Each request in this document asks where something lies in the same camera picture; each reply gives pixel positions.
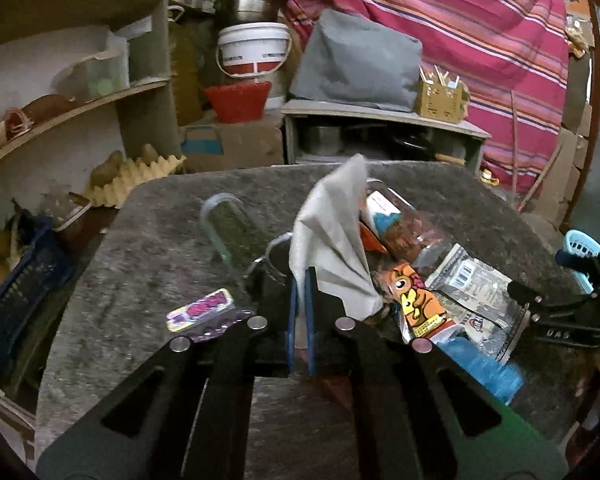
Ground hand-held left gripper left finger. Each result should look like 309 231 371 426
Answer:
35 272 303 480

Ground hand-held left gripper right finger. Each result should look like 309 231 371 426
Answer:
305 267 569 480

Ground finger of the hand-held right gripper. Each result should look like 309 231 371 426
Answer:
507 280 600 319
555 248 600 281

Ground light blue plastic basket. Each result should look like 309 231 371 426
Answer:
562 230 600 294

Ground silver barcode packet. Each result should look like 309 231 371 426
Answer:
425 242 531 366

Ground blue plastic packet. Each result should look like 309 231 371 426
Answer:
437 335 526 406

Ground grey cloth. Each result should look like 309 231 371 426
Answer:
287 154 386 322

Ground orange cartoon snack wrapper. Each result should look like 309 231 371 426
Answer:
372 260 461 346

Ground purple blister pack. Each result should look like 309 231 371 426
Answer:
166 287 253 345

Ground flattened cardboard sheets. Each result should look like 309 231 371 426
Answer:
545 105 594 222

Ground orange snack bag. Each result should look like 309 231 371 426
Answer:
359 222 387 255

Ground glass jar of green herbs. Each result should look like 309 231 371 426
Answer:
200 192 293 301

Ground clear jar with blue label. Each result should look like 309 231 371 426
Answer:
362 180 453 268

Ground cardboard box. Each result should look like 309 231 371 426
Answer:
180 122 286 173

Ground yellow slotted holder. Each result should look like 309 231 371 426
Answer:
414 66 471 122

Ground yellow egg carton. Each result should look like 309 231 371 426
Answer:
87 152 187 208

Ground small grey cabinet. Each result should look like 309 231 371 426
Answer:
281 100 492 175

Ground red woven basket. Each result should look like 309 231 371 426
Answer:
203 81 272 124

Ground large potato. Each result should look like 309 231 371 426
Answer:
90 150 126 187

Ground pink striped cloth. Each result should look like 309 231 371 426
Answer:
267 0 572 196

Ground grey cushion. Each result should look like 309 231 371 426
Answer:
290 8 424 113

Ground blue plastic crate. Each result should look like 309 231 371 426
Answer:
0 215 76 376

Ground white plastic bucket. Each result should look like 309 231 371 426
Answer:
216 22 292 79

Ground curved wooden shelf unit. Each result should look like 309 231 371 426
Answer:
0 0 175 177

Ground clear plastic container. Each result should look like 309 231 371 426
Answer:
55 50 131 102

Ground metal pot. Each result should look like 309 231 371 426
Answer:
215 0 283 26

